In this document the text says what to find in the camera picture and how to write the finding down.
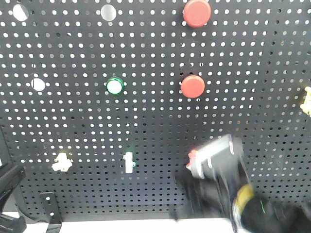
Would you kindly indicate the black perforated pegboard panel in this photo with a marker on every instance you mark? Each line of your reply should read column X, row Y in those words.
column 57, row 55

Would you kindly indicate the upper red mushroom button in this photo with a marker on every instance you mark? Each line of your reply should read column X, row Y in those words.
column 197, row 13

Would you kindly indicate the red mushroom button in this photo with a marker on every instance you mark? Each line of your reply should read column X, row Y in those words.
column 192, row 86
column 197, row 13

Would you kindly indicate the black left pegboard clamp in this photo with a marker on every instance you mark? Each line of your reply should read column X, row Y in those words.
column 52, row 212

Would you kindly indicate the lower red mushroom button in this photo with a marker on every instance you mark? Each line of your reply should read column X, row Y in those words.
column 192, row 86

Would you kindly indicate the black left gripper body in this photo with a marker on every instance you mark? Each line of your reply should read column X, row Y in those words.
column 10, row 177

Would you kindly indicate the white left toggle switch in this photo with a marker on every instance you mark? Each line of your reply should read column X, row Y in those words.
column 62, row 163

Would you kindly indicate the red toggle switch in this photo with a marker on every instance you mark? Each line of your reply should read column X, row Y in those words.
column 191, row 156

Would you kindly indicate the white middle toggle switch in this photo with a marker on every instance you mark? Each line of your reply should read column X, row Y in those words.
column 129, row 162

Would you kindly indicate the green illuminated push button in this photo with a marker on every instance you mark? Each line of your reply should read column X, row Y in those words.
column 115, row 85

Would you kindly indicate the yellow white pegboard switch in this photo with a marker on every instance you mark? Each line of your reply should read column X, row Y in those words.
column 306, row 105

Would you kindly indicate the white standing desk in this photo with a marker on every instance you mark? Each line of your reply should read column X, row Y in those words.
column 215, row 225

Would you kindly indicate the white toggle switch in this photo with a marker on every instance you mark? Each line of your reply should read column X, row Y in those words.
column 62, row 163
column 129, row 162

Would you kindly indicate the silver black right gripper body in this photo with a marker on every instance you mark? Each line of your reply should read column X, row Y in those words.
column 218, row 158

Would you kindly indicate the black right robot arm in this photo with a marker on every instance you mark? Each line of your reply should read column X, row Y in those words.
column 215, row 183

